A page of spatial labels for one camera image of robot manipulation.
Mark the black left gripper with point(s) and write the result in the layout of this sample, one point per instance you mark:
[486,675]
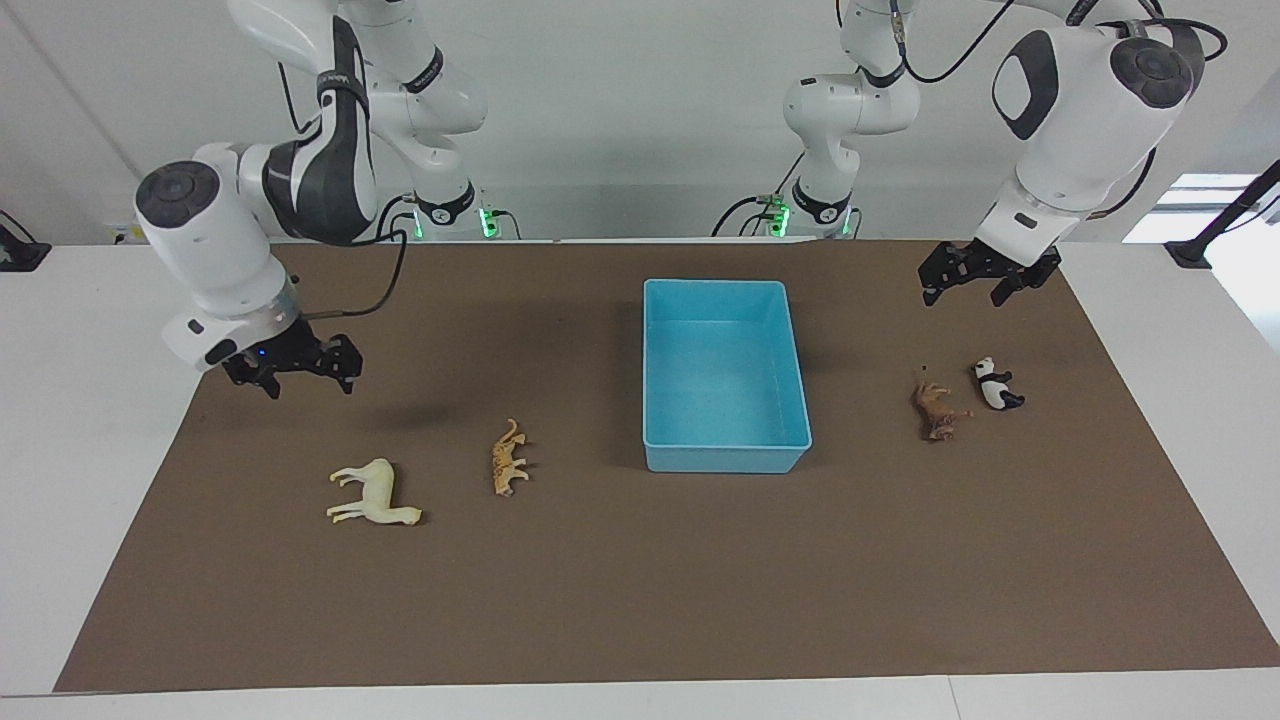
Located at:
[985,262]

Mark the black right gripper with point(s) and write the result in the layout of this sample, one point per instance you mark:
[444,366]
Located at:
[295,355]

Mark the black white panda toy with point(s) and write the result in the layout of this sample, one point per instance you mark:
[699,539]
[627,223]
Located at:
[994,385]

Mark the brown lion toy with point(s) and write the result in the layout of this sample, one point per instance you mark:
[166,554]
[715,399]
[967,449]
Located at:
[934,408]

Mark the cream horse toy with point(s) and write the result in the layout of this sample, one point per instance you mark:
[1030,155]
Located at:
[375,492]

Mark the orange striped tiger toy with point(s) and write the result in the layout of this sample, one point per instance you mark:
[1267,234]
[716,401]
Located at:
[508,460]

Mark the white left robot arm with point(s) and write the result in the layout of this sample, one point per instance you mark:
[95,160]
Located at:
[1075,130]

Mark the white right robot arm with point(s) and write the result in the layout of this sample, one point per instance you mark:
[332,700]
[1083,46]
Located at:
[215,250]

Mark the blue plastic storage box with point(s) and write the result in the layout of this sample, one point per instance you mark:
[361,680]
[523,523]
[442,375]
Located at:
[722,375]

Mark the black stand with long bar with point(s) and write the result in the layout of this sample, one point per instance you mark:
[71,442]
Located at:
[1225,215]

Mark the black stand with short bar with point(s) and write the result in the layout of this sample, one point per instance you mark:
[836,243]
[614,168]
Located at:
[18,250]

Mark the brown table mat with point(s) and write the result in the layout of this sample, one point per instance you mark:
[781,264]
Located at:
[620,580]

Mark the white wall power outlet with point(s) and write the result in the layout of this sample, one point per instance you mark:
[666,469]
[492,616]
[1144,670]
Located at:
[125,235]

